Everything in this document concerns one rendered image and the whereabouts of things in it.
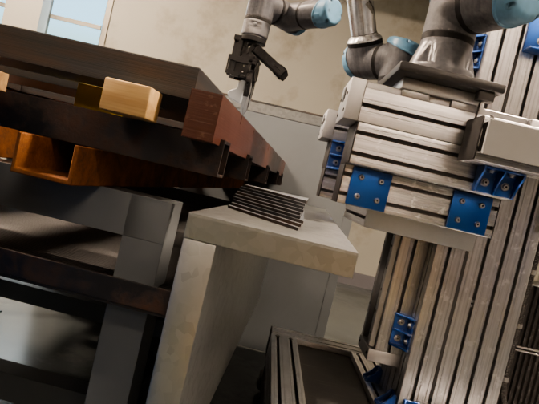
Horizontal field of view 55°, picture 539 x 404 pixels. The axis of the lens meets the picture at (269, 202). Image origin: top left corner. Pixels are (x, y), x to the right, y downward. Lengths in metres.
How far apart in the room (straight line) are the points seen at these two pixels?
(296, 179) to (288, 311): 0.57
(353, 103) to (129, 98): 0.60
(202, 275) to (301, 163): 1.68
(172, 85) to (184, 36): 4.11
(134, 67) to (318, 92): 3.99
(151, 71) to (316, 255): 0.32
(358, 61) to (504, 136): 0.81
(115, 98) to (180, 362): 0.33
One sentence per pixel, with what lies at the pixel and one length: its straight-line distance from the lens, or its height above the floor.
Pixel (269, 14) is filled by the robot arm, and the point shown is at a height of 1.17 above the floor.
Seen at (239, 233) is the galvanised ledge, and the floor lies 0.67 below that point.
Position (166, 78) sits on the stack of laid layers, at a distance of 0.71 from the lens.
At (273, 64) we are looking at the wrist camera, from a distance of 1.47.
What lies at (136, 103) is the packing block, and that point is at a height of 0.79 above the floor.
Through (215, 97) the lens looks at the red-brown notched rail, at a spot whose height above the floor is 0.82.
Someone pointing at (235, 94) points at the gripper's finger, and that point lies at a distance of 1.46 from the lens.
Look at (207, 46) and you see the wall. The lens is 4.76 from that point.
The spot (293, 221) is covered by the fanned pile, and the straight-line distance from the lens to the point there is 0.73.
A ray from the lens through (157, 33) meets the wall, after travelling 4.86.
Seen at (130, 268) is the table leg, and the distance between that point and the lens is 0.76.
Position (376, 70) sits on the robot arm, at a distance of 1.77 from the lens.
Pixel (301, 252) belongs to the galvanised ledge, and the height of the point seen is 0.67.
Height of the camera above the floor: 0.74
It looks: 2 degrees down
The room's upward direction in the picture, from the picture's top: 13 degrees clockwise
